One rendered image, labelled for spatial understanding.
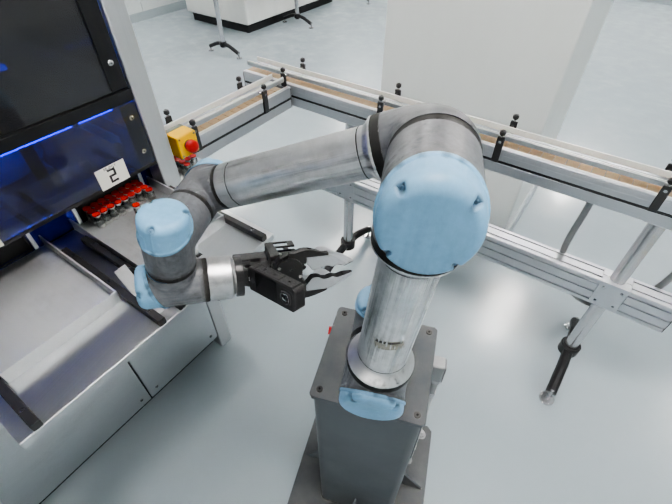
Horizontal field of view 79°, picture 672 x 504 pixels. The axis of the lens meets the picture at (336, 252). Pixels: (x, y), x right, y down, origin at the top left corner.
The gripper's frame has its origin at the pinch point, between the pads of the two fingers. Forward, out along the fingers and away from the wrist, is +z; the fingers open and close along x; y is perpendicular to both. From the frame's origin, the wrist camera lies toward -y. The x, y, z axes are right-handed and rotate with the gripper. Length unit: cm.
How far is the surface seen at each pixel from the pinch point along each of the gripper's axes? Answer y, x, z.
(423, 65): 130, -33, 87
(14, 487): 47, 88, -86
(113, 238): 56, 13, -47
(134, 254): 47, 14, -42
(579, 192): 31, 1, 91
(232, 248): 41.3, 12.7, -16.7
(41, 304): 38, 21, -62
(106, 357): 18, 24, -46
